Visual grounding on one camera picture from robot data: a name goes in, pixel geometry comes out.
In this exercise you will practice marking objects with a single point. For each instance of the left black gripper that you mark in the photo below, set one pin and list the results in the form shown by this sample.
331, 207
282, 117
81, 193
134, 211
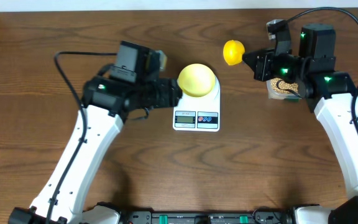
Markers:
166, 93

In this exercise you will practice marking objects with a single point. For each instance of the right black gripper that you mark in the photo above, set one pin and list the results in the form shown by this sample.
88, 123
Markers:
261, 71

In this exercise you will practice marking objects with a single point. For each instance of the yellow measuring scoop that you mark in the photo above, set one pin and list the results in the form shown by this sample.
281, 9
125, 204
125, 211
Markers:
233, 51

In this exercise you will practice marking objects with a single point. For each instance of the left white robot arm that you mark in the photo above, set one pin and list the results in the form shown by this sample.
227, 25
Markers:
131, 83

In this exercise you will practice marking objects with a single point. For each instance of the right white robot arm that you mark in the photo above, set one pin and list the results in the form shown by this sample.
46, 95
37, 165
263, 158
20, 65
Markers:
329, 94

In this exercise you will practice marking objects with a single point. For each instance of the pale yellow bowl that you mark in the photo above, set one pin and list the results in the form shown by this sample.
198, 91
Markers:
196, 80

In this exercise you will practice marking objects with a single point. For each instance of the white digital kitchen scale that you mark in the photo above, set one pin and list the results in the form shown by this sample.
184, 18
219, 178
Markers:
199, 113

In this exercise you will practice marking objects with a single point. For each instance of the clear plastic container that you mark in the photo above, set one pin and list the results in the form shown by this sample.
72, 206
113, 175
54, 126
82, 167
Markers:
279, 96

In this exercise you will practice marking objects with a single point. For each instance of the soybeans in container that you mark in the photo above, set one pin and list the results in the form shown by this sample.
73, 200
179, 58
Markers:
280, 86

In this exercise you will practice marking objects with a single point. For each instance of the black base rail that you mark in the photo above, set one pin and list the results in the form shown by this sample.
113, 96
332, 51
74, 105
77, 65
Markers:
258, 216

